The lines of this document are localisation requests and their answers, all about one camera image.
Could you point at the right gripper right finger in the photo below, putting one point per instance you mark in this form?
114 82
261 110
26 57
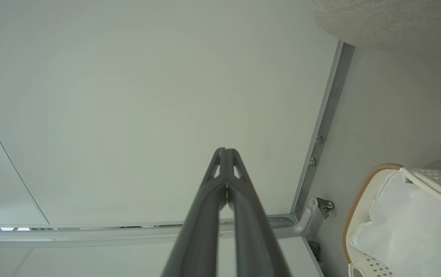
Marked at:
255 238

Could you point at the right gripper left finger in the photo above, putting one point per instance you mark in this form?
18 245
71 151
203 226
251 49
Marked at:
201 231

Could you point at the white basket liner cloth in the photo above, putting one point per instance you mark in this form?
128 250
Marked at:
408 231

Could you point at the grey fabric sofa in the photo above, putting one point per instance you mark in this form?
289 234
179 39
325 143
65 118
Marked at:
397 23

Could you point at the grey curved frame foot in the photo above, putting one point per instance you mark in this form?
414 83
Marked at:
305 221

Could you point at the grey rail bolt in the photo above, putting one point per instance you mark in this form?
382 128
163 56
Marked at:
318 139
312 161

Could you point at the grey frame floor rail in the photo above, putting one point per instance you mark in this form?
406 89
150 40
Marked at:
326 115

